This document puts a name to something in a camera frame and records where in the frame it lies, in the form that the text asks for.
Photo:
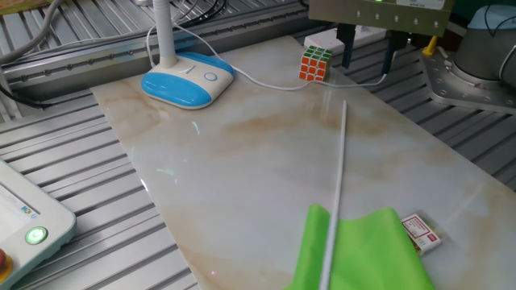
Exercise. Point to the white teach pendant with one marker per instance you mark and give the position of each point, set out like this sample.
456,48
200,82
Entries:
40,217

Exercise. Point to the green flag with white pole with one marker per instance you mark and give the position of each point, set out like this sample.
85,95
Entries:
363,249

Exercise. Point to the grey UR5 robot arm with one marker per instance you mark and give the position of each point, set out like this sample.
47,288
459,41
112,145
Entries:
483,48

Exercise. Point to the silver Schunk gripper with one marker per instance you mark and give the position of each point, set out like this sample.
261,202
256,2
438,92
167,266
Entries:
383,14

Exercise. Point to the white power strip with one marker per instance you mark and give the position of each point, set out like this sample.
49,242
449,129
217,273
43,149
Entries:
326,38

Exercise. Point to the clear box of paper clips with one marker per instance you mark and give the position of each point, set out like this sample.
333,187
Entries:
421,235

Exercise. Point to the blue and white desk lamp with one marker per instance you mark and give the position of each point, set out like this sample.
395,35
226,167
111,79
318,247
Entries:
181,84

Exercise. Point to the marble pattern board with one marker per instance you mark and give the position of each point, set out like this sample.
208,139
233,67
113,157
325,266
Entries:
242,161

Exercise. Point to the Rubik's cube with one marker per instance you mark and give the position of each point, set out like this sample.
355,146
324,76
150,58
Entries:
314,64

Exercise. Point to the aluminium frame rail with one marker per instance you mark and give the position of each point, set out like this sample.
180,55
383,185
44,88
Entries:
101,64

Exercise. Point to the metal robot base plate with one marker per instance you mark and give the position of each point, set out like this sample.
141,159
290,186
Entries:
443,84

